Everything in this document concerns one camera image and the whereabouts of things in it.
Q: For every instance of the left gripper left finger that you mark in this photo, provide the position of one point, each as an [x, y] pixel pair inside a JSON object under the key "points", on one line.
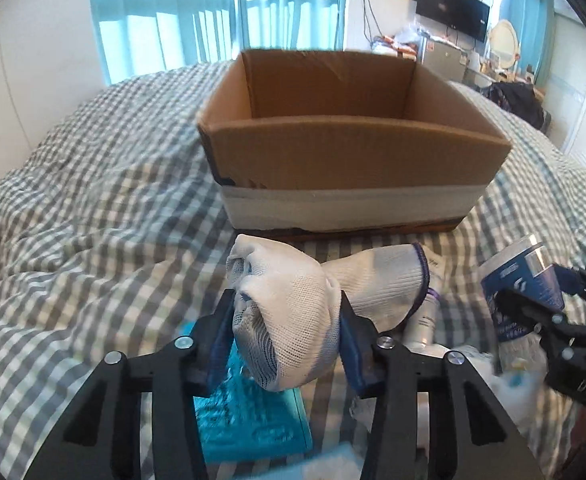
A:
{"points": [[98, 435]]}

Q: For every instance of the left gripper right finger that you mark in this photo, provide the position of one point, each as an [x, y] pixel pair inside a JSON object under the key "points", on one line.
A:
{"points": [[471, 435]]}

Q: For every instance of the clear floss pick jar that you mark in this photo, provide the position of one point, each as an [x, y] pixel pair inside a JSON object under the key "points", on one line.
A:
{"points": [[524, 266]]}

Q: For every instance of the blue floral tissue pack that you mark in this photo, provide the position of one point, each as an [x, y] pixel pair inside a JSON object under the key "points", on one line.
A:
{"points": [[516, 389]]}

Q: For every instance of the white lotion tube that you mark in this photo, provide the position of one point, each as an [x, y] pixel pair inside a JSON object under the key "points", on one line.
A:
{"points": [[420, 331]]}

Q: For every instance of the teal pill blister pack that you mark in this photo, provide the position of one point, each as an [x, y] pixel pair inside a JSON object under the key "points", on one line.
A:
{"points": [[242, 422]]}

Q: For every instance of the white wardrobe doors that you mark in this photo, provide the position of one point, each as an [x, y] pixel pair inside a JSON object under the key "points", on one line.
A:
{"points": [[566, 88]]}

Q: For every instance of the black bag on chair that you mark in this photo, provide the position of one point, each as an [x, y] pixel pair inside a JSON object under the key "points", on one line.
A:
{"points": [[519, 99]]}

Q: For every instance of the oval vanity mirror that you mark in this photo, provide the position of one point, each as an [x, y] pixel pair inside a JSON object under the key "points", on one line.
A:
{"points": [[504, 43]]}

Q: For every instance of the silver mini fridge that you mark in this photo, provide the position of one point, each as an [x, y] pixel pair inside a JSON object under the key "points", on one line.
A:
{"points": [[443, 58]]}

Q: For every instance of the teal side curtain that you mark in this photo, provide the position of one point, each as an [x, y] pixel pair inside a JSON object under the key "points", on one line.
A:
{"points": [[534, 23]]}

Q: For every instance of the brown cardboard box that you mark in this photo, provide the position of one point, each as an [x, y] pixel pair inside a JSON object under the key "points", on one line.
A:
{"points": [[310, 143]]}

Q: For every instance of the teal window curtain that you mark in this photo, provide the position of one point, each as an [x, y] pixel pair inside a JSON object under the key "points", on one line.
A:
{"points": [[139, 37]]}

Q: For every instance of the black wall television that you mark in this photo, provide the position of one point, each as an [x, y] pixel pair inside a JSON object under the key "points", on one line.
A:
{"points": [[470, 17]]}

